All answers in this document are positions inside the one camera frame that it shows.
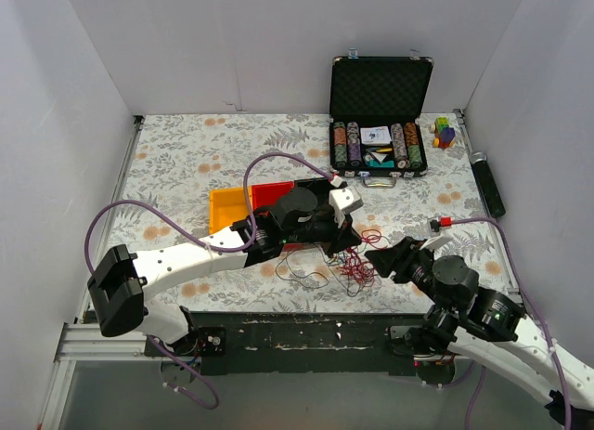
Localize red black wires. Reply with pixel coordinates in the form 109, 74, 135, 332
274, 228, 384, 299

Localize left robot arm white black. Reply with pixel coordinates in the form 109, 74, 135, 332
87, 187, 363, 356

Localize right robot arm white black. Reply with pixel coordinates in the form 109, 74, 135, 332
366, 237, 593, 429

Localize black plastic bin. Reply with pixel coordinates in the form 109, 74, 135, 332
294, 177, 334, 202

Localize red plastic bin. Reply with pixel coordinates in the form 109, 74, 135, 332
251, 181, 294, 209

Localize yellow plastic bin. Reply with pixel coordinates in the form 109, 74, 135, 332
209, 187, 249, 234

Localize black poker chip case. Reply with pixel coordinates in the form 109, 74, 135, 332
329, 51, 433, 182

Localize white playing card deck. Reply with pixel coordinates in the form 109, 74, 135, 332
360, 125, 392, 146

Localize black cylindrical flashlight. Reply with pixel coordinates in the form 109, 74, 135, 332
470, 151, 506, 219

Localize colourful toy block train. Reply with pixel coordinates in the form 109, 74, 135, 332
429, 116, 456, 150

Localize floral table mat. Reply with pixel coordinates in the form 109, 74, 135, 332
109, 114, 516, 313

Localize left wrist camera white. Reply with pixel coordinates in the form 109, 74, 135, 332
329, 175, 363, 227

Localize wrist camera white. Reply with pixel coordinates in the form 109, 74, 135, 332
421, 216, 453, 251
329, 175, 363, 227

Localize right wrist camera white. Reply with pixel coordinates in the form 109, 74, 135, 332
421, 216, 453, 251

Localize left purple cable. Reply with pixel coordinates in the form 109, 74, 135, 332
83, 151, 340, 410

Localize purple cable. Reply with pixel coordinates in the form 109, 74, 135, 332
447, 216, 573, 430
83, 151, 340, 410

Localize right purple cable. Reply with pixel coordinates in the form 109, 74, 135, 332
447, 216, 573, 430

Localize aluminium frame rail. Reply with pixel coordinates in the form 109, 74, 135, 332
55, 324, 146, 361

